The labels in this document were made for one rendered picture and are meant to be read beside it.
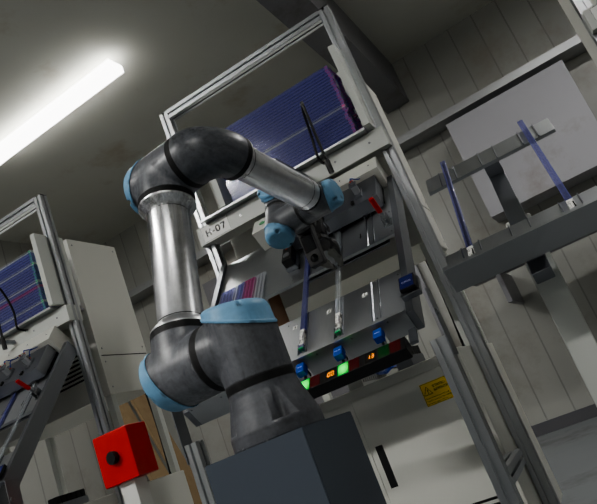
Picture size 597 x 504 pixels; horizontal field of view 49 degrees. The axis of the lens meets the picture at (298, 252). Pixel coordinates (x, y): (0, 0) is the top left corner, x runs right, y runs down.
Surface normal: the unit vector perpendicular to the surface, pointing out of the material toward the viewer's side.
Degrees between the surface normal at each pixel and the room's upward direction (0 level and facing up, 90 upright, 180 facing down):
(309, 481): 90
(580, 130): 90
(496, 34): 90
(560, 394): 90
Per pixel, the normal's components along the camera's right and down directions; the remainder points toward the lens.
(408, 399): -0.42, -0.11
